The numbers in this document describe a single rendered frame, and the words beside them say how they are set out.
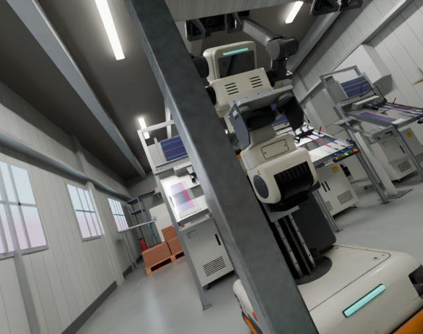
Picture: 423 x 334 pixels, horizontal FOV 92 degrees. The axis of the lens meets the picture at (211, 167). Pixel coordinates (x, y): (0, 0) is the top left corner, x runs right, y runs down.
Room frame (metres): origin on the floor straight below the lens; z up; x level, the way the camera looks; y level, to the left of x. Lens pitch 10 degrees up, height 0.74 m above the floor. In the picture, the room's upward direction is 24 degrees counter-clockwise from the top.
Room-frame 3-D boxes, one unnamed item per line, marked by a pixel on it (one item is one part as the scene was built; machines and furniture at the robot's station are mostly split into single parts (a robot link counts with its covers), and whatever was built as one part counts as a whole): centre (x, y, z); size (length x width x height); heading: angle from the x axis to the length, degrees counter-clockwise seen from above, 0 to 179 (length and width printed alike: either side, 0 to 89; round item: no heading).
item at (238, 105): (0.82, -0.28, 0.99); 0.28 x 0.16 x 0.22; 105
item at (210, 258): (2.36, 0.24, 0.66); 1.01 x 0.73 x 1.31; 16
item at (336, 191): (2.92, -1.10, 0.31); 0.70 x 0.65 x 0.62; 106
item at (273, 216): (0.95, -0.31, 0.68); 0.28 x 0.27 x 0.25; 105
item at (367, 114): (3.14, -2.56, 0.65); 1.01 x 0.73 x 1.29; 16
